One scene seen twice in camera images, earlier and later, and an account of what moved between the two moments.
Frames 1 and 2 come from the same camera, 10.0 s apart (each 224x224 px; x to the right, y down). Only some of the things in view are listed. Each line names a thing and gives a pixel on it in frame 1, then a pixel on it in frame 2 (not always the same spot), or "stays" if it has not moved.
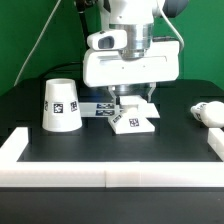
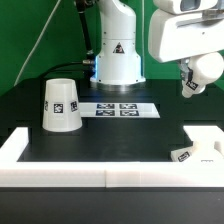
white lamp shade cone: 61,112 stays
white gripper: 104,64 to 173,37
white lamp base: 134,114 to 208,145
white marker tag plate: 98,109 stays
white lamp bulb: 209,113 to 206,69
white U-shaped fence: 139,174 stays
